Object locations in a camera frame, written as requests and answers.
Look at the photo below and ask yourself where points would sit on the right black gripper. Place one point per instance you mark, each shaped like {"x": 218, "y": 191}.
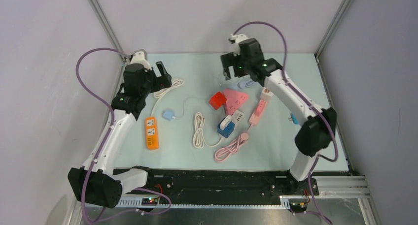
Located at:
{"x": 229, "y": 59}

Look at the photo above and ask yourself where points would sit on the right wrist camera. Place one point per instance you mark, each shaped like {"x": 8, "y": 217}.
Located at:
{"x": 235, "y": 40}

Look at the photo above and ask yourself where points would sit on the orange power strip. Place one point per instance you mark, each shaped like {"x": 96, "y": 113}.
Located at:
{"x": 151, "y": 133}

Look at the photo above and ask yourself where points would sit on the pink triangular power strip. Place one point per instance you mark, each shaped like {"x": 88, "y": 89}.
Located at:
{"x": 234, "y": 100}

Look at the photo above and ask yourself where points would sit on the red cube socket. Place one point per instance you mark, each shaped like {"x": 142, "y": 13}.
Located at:
{"x": 217, "y": 100}

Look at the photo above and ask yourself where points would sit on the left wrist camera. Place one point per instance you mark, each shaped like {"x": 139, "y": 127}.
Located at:
{"x": 140, "y": 57}

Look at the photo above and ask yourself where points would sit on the small light blue charger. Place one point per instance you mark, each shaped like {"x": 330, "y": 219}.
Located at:
{"x": 169, "y": 115}

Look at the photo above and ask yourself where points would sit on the white plug adapter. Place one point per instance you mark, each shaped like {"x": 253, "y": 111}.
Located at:
{"x": 225, "y": 122}

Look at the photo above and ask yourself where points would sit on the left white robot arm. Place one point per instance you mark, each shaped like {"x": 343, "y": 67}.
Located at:
{"x": 95, "y": 182}

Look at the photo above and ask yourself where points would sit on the light blue plug adapter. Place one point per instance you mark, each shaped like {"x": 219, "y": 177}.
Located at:
{"x": 293, "y": 119}

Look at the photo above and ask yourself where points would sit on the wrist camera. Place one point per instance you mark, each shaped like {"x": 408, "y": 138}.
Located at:
{"x": 140, "y": 57}
{"x": 235, "y": 40}

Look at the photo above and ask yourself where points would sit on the white power strip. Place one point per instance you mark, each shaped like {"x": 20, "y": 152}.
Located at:
{"x": 237, "y": 116}

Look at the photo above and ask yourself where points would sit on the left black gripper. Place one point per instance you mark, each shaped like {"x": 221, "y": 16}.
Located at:
{"x": 161, "y": 82}

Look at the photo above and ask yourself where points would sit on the light blue power strip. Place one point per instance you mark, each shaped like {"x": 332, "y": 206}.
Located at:
{"x": 232, "y": 85}

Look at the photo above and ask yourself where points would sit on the dark blue cube socket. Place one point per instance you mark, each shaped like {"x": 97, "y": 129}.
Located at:
{"x": 227, "y": 131}

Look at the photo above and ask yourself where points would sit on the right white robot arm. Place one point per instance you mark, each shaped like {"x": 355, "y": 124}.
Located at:
{"x": 317, "y": 124}

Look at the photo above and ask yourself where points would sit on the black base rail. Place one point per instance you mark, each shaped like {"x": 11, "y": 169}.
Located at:
{"x": 212, "y": 187}

